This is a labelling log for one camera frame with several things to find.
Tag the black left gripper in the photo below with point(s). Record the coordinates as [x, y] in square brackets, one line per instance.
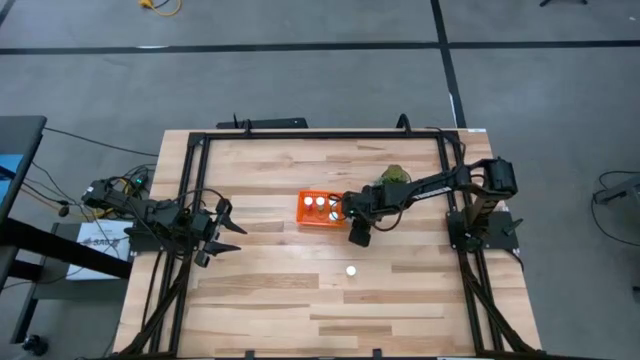
[205, 227]

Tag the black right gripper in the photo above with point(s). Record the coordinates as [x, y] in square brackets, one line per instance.
[360, 205]

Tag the blue-green pill bottle white cap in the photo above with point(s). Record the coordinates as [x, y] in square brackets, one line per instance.
[333, 216]

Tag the yellow pill bottle white cap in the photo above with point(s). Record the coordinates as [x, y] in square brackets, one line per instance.
[320, 201]

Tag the translucent pill bottle white cap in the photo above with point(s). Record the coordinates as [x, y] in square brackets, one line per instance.
[308, 201]

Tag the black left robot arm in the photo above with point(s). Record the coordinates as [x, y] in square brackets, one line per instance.
[150, 212]

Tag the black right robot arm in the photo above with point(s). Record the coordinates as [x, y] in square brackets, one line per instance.
[430, 187]

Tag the orange plastic basket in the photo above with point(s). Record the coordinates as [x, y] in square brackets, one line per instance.
[302, 217]

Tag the potted succulent plant black pot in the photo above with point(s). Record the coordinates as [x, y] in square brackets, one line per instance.
[392, 175]

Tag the white cardboard box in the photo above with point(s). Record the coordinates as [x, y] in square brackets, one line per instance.
[95, 240]

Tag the black caster wheel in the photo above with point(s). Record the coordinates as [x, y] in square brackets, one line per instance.
[35, 345]

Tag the blue panel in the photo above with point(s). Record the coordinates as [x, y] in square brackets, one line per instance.
[10, 170]

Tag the black tripod foot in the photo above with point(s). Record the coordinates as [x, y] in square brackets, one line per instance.
[562, 1]

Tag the black metal rig frame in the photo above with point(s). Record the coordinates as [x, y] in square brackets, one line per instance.
[325, 135]

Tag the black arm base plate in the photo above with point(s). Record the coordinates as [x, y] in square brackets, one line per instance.
[502, 235]

